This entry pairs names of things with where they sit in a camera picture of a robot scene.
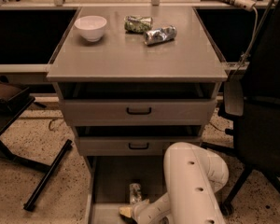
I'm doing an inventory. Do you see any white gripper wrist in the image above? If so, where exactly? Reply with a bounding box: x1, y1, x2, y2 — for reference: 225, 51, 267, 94
119, 200, 153, 224

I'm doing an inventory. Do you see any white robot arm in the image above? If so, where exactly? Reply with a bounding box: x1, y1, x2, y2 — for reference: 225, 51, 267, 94
119, 142, 229, 224

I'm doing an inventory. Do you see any grey open bottom drawer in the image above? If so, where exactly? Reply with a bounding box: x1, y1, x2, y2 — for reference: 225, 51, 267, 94
85, 156, 166, 224

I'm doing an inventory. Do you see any grey middle drawer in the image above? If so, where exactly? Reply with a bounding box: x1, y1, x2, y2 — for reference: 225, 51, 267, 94
75, 136, 202, 156

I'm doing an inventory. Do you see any grey top drawer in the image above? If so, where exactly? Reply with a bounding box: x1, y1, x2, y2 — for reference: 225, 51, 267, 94
60, 99, 217, 126

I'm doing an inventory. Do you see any grey drawer cabinet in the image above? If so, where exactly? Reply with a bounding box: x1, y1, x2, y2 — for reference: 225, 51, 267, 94
46, 5, 229, 224

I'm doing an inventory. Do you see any silver crushed can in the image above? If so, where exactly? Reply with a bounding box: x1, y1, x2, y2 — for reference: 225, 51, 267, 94
144, 25, 177, 46

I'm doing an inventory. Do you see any black office chair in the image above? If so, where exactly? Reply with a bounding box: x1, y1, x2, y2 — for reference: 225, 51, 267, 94
202, 0, 280, 216

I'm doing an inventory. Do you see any white bowl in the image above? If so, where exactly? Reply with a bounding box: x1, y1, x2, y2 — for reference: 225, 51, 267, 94
74, 16, 107, 42

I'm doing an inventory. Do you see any black middle drawer handle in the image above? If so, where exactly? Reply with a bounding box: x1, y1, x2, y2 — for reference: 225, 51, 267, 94
128, 143, 149, 150

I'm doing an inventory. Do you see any black drawer handle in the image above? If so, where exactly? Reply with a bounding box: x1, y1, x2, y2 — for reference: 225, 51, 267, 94
128, 143, 149, 150
126, 107, 152, 116

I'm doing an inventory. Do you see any black top drawer handle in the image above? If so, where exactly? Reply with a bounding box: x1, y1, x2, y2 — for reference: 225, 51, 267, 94
126, 107, 152, 116

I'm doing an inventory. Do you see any black table frame left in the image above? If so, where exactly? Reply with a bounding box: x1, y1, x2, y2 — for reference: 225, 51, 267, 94
0, 81, 72, 211

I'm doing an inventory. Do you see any white cable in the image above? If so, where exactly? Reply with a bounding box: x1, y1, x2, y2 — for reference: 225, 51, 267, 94
229, 7, 259, 79

